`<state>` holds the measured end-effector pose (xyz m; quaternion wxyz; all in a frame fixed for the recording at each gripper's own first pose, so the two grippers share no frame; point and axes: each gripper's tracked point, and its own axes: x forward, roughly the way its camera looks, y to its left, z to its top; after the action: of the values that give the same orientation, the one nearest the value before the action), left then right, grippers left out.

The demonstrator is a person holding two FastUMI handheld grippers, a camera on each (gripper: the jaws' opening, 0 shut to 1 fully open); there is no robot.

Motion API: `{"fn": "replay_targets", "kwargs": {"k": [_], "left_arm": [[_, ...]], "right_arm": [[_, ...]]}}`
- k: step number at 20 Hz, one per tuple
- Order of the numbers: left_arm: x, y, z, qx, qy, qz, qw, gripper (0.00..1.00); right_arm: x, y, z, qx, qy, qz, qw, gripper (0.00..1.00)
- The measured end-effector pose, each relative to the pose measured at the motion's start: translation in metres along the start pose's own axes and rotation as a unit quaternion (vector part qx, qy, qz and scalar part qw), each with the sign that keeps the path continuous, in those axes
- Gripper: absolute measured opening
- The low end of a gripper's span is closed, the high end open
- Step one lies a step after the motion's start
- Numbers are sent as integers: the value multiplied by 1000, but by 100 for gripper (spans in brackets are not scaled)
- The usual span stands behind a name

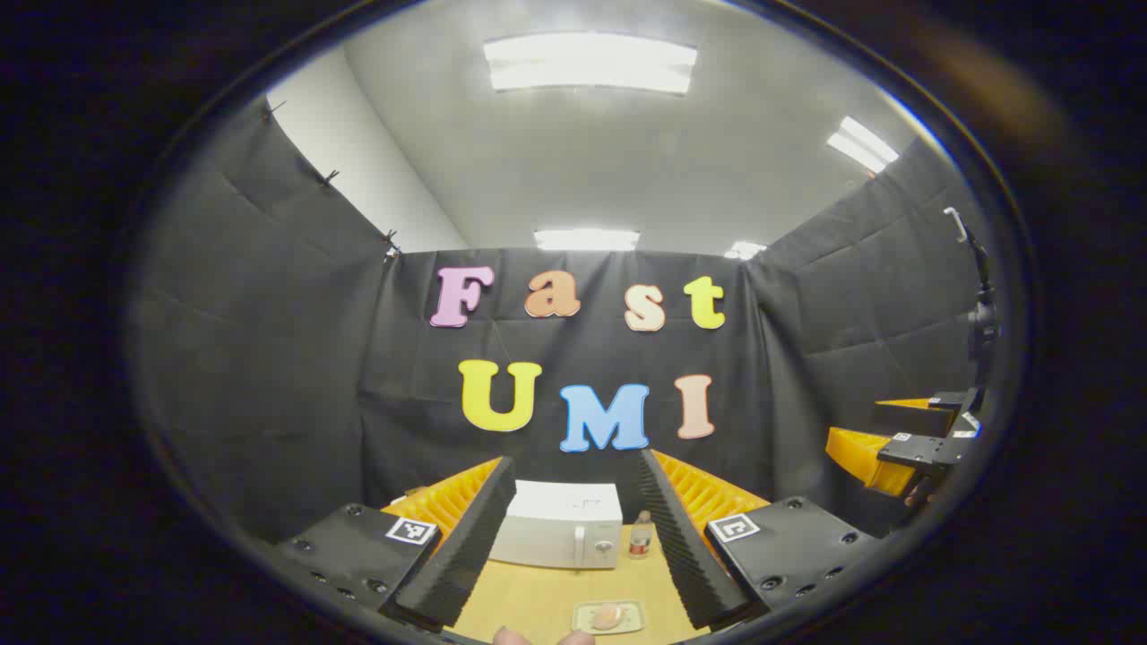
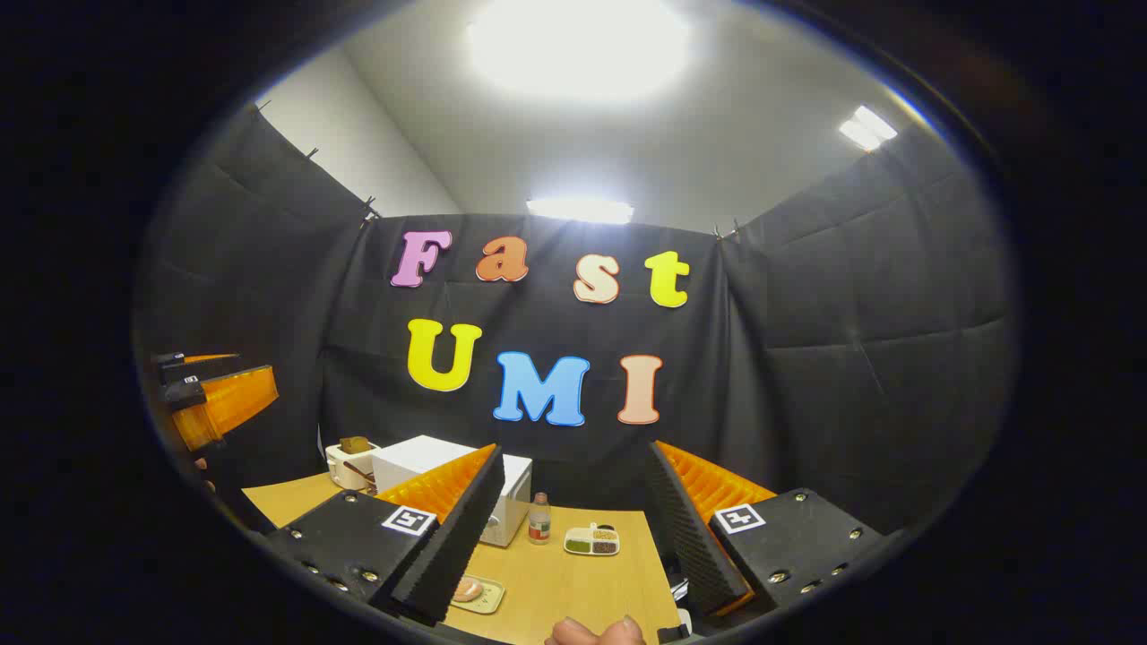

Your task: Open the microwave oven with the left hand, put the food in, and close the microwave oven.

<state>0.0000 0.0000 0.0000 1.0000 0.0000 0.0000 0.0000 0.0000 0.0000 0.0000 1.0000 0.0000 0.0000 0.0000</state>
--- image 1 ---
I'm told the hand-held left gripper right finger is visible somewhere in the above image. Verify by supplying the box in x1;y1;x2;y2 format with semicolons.
636;448;884;632

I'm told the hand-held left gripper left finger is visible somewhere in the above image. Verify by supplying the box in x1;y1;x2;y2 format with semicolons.
276;455;519;632

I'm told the black backdrop cloth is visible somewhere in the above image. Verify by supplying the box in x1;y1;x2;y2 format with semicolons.
125;94;1005;547

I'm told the pale green square plate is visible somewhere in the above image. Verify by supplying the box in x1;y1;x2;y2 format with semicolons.
572;599;646;636

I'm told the white microwave oven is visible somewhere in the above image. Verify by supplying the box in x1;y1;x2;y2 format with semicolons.
488;480;624;571

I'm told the large ceiling light panel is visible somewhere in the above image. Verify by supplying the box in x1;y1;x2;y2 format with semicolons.
484;34;698;95

